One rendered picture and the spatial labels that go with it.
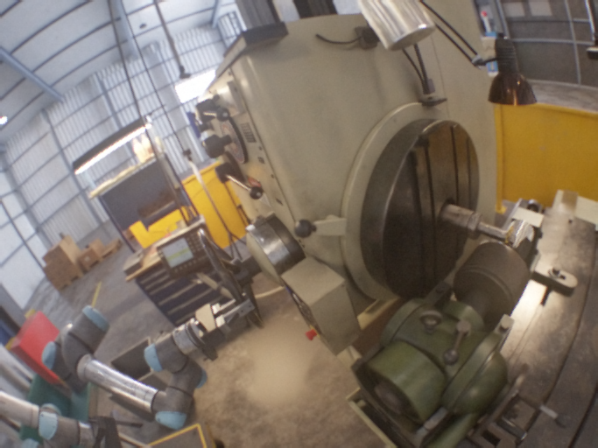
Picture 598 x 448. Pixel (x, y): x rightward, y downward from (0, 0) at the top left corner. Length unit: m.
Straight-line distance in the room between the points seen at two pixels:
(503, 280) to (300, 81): 0.61
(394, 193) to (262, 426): 1.79
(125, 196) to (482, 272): 2.69
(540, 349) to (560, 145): 2.11
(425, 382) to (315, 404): 1.48
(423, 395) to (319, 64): 0.67
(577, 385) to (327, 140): 0.97
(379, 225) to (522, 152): 2.39
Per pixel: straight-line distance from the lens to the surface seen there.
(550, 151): 2.79
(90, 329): 0.94
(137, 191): 2.68
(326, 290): 0.58
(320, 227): 0.56
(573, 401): 0.90
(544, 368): 0.89
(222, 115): 0.61
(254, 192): 0.63
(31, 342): 4.18
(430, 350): 0.53
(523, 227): 0.88
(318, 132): 0.57
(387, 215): 0.60
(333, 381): 1.95
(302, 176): 0.55
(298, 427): 1.92
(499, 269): 0.65
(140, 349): 2.44
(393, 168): 0.61
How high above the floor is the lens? 1.75
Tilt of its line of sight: 29 degrees down
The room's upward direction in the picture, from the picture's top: 22 degrees counter-clockwise
